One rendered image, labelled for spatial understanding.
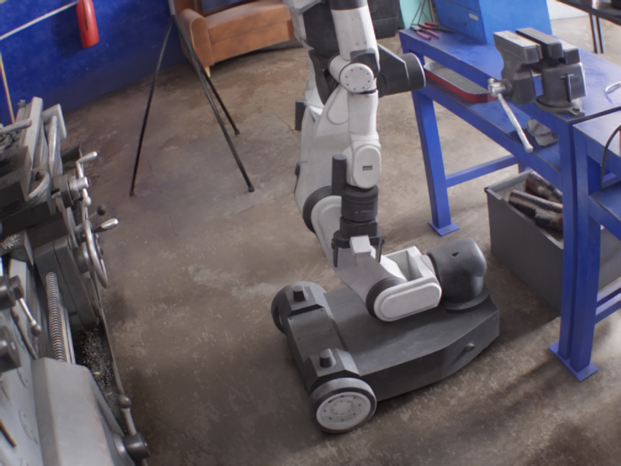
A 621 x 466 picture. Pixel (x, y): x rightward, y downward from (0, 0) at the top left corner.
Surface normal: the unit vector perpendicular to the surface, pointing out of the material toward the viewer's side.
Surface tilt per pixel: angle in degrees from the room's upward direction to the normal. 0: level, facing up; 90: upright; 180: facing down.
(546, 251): 90
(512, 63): 65
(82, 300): 90
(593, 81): 0
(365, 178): 90
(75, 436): 32
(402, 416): 0
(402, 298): 90
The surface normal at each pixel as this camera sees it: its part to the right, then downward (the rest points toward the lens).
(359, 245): 0.14, -0.52
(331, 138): 0.25, 0.79
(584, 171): -0.92, 0.32
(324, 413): 0.24, 0.47
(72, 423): 0.34, -0.88
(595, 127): -0.18, -0.84
